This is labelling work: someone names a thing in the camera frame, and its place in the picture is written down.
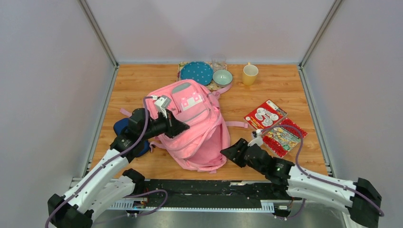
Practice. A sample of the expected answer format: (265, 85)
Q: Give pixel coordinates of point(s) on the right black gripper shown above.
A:
(232, 152)

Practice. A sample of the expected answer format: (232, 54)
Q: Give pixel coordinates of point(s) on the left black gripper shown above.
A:
(174, 127)

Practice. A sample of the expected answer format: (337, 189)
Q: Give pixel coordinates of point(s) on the pink student backpack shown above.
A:
(198, 148)

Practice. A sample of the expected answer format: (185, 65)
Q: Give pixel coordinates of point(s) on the red lettered comic book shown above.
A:
(281, 140)

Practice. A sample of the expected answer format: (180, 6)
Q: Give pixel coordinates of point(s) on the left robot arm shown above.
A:
(80, 206)

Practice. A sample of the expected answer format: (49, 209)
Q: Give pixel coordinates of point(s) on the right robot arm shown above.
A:
(359, 199)

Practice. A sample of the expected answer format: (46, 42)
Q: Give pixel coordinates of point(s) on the navy blue pencil case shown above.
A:
(120, 127)

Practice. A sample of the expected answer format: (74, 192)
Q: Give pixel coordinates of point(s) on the blue polka dot plate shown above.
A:
(200, 72)

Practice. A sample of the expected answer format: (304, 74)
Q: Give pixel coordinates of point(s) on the light green bowl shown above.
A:
(222, 77)

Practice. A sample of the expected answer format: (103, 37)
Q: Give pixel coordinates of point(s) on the clear drinking glass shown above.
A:
(218, 62)

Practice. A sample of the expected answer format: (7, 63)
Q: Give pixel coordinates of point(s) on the yellow mug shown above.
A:
(249, 74)

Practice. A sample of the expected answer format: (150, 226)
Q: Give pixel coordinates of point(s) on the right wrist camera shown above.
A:
(257, 138)

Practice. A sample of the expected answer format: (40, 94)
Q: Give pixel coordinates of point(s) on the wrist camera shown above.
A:
(257, 138)
(161, 104)

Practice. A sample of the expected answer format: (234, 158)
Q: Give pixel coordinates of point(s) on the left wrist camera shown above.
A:
(161, 104)

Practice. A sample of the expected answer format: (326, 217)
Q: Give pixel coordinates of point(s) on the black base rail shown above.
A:
(219, 194)

